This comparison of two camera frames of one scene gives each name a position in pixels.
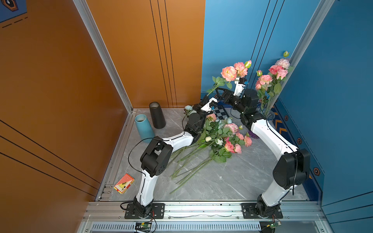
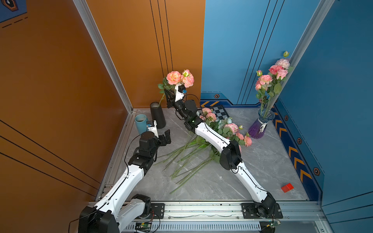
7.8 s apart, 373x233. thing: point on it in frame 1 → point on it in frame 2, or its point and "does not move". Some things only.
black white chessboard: x=220 y=113 does not move
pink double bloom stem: x=262 y=84 does not move
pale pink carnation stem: x=284 y=62 does not move
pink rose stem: x=273 y=70 does not move
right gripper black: x=227 y=92 → x=171 y=101
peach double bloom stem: x=230 y=74 → x=175 y=78
